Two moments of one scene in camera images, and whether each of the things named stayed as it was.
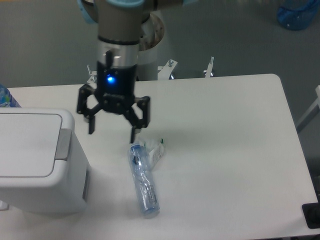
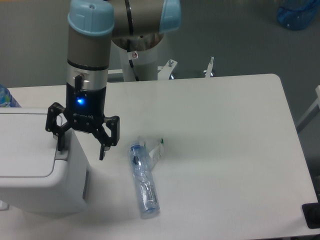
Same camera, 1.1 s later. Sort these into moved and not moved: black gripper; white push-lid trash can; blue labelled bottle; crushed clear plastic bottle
Moved: black gripper
Not moved: white push-lid trash can; crushed clear plastic bottle; blue labelled bottle
